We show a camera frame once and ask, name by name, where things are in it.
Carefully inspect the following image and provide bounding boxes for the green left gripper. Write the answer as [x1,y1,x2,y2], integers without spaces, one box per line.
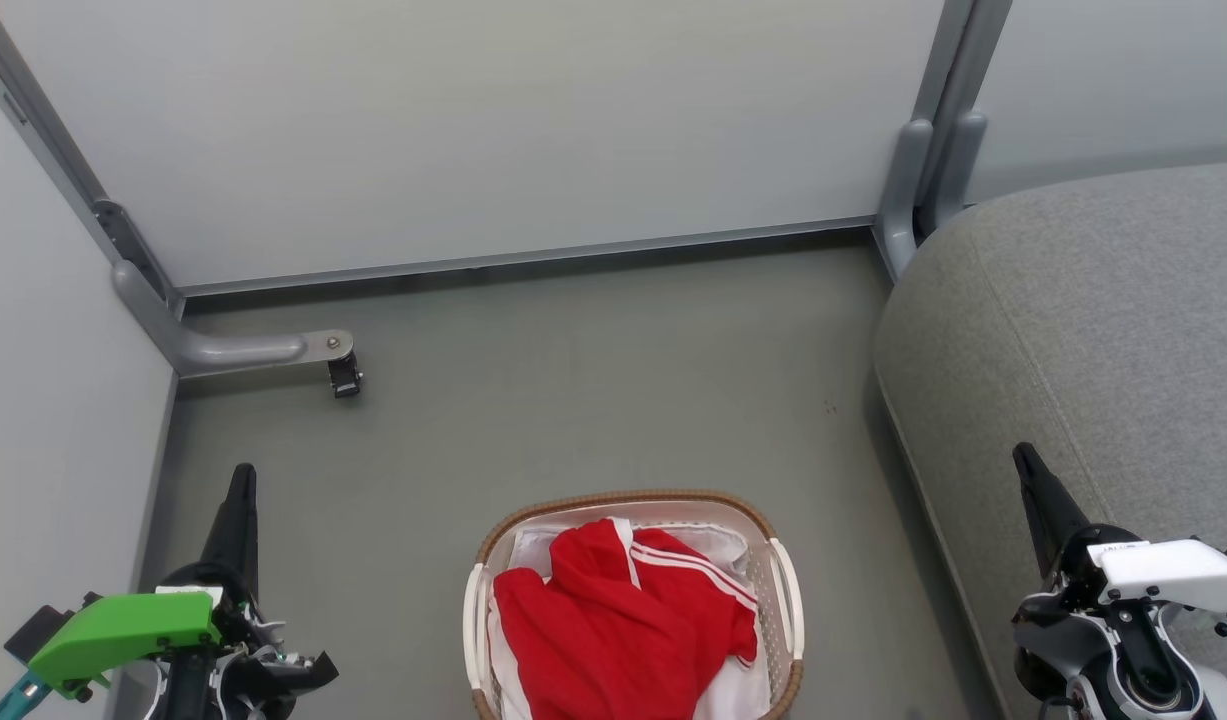
[0,462,274,720]

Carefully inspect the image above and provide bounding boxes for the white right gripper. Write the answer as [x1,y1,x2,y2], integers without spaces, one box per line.
[1012,442,1227,641]

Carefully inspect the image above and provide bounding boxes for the red garment with white stripes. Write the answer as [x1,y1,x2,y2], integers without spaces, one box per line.
[492,516,762,720]

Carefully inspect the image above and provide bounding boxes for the grey fabric sofa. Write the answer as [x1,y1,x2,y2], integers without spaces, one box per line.
[872,160,1227,720]

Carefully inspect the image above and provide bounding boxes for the black caster wheel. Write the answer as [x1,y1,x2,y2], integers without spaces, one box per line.
[327,352,365,400]

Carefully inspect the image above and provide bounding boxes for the white laundry basket brown rim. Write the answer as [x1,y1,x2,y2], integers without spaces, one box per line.
[462,488,806,720]

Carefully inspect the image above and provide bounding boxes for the grey partition foot bracket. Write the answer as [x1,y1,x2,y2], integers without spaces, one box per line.
[111,258,356,380]

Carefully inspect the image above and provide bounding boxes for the grey partition post foot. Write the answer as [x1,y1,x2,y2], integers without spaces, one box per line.
[876,117,936,281]
[921,109,990,239]

